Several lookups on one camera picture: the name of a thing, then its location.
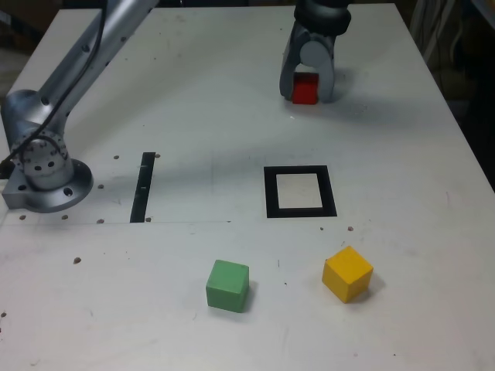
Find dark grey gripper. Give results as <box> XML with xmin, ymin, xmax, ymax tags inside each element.
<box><xmin>279</xmin><ymin>5</ymin><xmax>353</xmax><ymax>104</ymax></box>

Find red cube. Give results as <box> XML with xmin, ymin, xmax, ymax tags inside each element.
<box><xmin>292</xmin><ymin>71</ymin><xmax>320</xmax><ymax>105</ymax></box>

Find yellow cube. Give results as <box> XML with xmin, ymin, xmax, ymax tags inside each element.
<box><xmin>321</xmin><ymin>245</ymin><xmax>374</xmax><ymax>305</ymax></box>

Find green cube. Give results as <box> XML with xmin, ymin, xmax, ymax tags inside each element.
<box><xmin>204</xmin><ymin>259</ymin><xmax>251</xmax><ymax>313</ymax></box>

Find black tape square outline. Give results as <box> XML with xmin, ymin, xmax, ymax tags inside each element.
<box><xmin>263</xmin><ymin>165</ymin><xmax>338</xmax><ymax>220</ymax></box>

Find black tape strip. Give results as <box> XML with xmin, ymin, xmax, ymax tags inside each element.
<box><xmin>129</xmin><ymin>151</ymin><xmax>156</xmax><ymax>224</ymax></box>

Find white hanging cables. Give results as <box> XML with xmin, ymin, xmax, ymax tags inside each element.
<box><xmin>409</xmin><ymin>0</ymin><xmax>465</xmax><ymax>70</ymax></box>

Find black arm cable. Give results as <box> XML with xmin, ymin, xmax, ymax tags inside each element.
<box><xmin>0</xmin><ymin>0</ymin><xmax>108</xmax><ymax>175</ymax></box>

